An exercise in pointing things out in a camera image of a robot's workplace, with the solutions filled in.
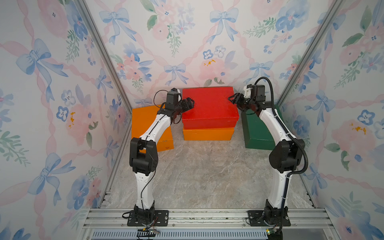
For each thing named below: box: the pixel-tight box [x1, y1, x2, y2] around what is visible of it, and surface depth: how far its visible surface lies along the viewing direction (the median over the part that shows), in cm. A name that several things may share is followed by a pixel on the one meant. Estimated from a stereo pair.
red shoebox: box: [182, 86, 239, 130], surface depth 92 cm
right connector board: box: [265, 229, 275, 235], surface depth 74 cm
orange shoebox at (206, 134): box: [183, 127, 235, 141], surface depth 105 cm
